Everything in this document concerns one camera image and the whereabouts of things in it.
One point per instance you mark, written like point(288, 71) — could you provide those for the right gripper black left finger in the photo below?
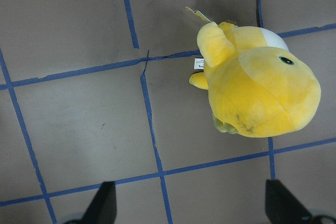
point(102, 208)

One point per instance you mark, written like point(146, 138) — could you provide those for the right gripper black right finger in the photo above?
point(281, 206)

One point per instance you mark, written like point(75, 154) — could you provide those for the yellow plush toy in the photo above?
point(256, 86)

